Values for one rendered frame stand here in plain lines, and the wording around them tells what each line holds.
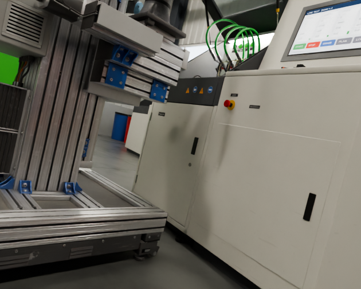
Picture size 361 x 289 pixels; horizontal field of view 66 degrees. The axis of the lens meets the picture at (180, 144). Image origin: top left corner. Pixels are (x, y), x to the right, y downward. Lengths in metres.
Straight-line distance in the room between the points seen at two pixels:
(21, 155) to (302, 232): 1.11
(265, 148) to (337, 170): 0.31
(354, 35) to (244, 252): 1.09
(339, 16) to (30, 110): 1.47
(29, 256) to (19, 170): 0.37
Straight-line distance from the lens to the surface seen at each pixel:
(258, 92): 1.35
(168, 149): 1.78
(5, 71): 4.63
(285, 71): 1.31
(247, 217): 1.29
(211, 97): 1.57
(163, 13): 1.32
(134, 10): 2.02
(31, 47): 1.19
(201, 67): 2.29
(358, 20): 1.61
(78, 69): 1.30
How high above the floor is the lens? 0.60
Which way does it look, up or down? 2 degrees down
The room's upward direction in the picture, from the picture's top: 13 degrees clockwise
